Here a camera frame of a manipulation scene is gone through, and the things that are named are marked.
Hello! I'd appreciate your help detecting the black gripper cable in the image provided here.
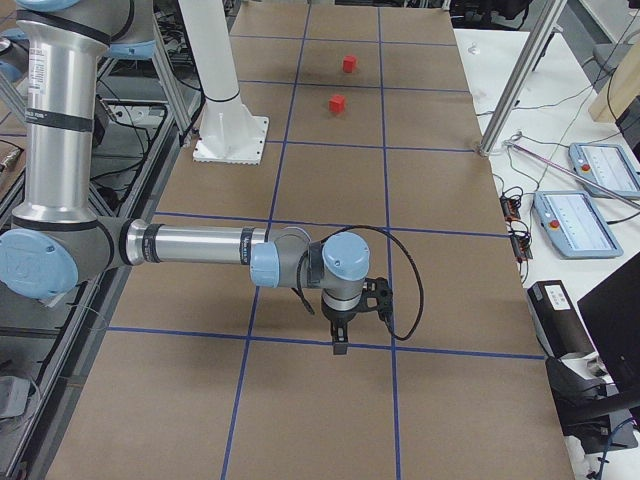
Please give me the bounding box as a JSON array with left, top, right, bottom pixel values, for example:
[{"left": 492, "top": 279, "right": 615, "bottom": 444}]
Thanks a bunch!
[{"left": 294, "top": 225, "right": 426, "bottom": 342}]

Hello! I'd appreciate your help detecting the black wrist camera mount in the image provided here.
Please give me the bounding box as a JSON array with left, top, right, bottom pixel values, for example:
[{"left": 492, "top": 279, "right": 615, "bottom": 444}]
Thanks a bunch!
[{"left": 358, "top": 277, "right": 393, "bottom": 323}]

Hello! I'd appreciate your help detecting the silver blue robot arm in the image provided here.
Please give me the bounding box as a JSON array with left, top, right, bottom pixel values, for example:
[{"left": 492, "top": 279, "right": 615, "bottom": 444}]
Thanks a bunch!
[{"left": 1, "top": 1, "right": 370, "bottom": 355}]

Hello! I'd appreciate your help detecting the aluminium frame post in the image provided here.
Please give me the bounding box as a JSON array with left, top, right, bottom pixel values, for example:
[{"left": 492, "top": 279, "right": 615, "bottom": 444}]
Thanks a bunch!
[{"left": 477, "top": 0, "right": 567, "bottom": 157}]

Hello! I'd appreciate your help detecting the red block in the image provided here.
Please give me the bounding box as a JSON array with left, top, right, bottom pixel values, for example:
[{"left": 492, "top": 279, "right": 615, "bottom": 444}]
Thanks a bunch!
[
  {"left": 342, "top": 55, "right": 358, "bottom": 74},
  {"left": 328, "top": 94, "right": 346, "bottom": 114}
]

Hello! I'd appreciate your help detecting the black monitor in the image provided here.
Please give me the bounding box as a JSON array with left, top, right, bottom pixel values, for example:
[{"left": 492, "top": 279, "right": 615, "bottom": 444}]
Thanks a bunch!
[{"left": 578, "top": 254, "right": 640, "bottom": 390}]

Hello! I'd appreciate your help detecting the blue teach pendant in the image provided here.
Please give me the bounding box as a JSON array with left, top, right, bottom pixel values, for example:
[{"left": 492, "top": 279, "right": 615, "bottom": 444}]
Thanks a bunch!
[
  {"left": 569, "top": 143, "right": 639, "bottom": 200},
  {"left": 533, "top": 190, "right": 624, "bottom": 259}
]

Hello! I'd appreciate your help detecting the blue teach pendant far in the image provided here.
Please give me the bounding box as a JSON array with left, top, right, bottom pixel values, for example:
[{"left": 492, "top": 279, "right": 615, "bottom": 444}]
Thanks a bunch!
[{"left": 569, "top": 143, "right": 639, "bottom": 200}]

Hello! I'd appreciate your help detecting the blue teach pendant near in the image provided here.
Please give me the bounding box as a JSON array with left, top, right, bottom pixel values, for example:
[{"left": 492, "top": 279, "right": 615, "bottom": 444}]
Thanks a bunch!
[{"left": 533, "top": 190, "right": 624, "bottom": 259}]

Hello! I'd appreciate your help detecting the white pedestal column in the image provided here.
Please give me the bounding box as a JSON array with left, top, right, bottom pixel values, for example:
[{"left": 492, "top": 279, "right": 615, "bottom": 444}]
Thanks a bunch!
[{"left": 179, "top": 0, "right": 269, "bottom": 165}]

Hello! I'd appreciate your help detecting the black box white label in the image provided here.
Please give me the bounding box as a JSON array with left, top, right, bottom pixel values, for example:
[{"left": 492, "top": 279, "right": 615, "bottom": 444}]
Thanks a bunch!
[{"left": 527, "top": 280, "right": 595, "bottom": 359}]

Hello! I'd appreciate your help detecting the metal grabber stick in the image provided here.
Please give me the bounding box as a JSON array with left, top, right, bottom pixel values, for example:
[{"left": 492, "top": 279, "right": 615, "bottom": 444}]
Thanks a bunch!
[{"left": 505, "top": 141, "right": 634, "bottom": 204}]

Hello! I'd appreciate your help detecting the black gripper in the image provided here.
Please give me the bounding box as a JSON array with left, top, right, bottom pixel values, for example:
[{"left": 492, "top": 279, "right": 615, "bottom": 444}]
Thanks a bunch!
[{"left": 321, "top": 302, "right": 359, "bottom": 355}]

